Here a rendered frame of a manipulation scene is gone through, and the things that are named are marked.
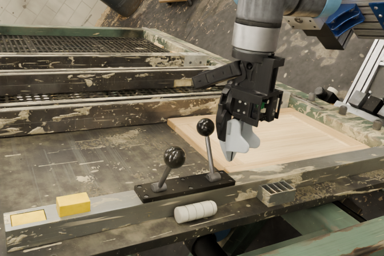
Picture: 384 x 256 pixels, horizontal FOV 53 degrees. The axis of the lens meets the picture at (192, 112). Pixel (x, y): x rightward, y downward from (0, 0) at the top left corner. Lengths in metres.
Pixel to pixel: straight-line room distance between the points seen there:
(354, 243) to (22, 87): 1.07
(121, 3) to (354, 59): 3.65
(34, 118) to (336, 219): 0.76
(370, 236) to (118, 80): 1.00
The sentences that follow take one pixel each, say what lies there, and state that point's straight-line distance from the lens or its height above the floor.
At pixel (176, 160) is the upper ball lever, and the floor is 1.53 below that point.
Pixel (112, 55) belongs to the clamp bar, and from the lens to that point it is 1.68.
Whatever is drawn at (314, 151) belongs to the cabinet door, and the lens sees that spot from 1.09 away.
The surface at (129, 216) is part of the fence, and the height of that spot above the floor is 1.50.
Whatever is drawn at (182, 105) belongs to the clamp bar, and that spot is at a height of 1.26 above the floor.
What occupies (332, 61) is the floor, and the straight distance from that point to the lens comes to 2.72.
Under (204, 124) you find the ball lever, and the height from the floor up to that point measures 1.44.
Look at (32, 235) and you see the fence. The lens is 0.68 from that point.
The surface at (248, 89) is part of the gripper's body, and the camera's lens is 0.65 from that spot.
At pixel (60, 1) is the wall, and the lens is 6.38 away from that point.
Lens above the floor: 1.91
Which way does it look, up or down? 36 degrees down
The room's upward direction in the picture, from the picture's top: 53 degrees counter-clockwise
